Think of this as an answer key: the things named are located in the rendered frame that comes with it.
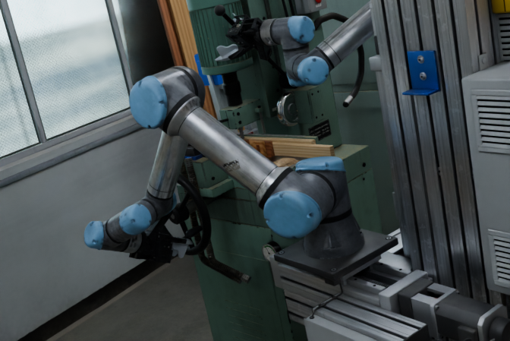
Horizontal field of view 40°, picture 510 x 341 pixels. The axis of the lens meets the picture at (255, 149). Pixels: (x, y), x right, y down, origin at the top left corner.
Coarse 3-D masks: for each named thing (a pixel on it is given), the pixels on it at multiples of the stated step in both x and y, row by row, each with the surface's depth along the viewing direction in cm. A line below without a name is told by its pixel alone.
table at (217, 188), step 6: (276, 156) 233; (282, 156) 232; (288, 156) 230; (294, 168) 219; (228, 180) 229; (234, 180) 229; (180, 186) 235; (216, 186) 225; (222, 186) 227; (228, 186) 228; (234, 186) 230; (240, 186) 228; (180, 192) 236; (204, 192) 226; (210, 192) 224; (216, 192) 225; (222, 192) 227
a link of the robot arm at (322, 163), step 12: (324, 156) 173; (300, 168) 167; (312, 168) 165; (324, 168) 165; (336, 168) 166; (324, 180) 163; (336, 180) 166; (336, 192) 164; (348, 192) 171; (336, 204) 167; (348, 204) 170
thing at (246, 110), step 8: (248, 104) 241; (256, 104) 244; (224, 112) 240; (232, 112) 237; (240, 112) 239; (248, 112) 242; (256, 112) 244; (232, 120) 238; (240, 120) 239; (248, 120) 242; (256, 120) 244; (232, 128) 239; (240, 128) 243
